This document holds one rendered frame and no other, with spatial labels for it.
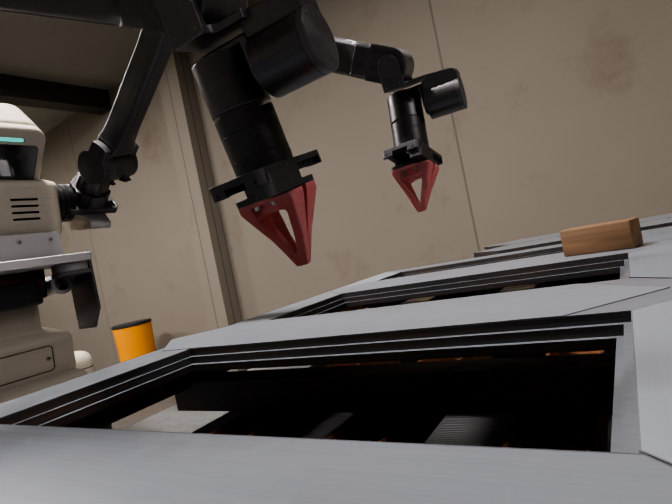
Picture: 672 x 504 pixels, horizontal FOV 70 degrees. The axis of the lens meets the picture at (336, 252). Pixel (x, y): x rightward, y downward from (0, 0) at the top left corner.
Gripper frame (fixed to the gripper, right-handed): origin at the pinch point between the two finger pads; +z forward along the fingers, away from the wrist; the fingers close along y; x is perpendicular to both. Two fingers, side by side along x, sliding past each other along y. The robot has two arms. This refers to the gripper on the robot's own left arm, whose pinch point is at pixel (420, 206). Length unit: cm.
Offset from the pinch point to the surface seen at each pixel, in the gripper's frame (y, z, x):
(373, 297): 19.6, 10.6, 22.0
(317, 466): -51, 27, -14
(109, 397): -37, 24, 28
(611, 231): 25.8, 6.2, -24.0
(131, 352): 217, -6, 416
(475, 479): -51, 28, -21
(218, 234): 235, -103, 300
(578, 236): 27.1, 5.6, -18.6
